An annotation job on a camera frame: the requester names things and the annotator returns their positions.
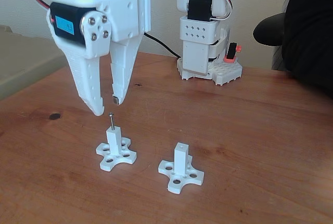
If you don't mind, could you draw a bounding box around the black cable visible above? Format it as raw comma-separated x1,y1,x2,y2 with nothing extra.
10,0,183,59

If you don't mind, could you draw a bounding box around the white studded base plate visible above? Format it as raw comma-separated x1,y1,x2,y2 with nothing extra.
176,57,244,87

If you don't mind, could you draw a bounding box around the white cross-base post stand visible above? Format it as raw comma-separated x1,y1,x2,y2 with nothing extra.
158,142,205,194
95,127,138,172

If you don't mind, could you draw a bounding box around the black chair armrest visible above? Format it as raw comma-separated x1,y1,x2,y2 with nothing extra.
252,12,287,47

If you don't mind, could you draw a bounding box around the person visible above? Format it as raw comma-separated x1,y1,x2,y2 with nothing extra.
280,0,333,97

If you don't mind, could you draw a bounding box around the orange and black table clamp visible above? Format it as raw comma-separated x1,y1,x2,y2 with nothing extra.
224,42,242,64

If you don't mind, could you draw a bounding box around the silver metal screw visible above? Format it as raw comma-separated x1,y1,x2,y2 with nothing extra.
108,112,117,131

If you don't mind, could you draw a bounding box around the olive grey plastic bin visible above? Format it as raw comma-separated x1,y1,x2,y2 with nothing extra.
0,24,67,102

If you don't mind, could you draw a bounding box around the grey striped chair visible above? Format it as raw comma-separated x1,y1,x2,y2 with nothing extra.
272,0,299,71

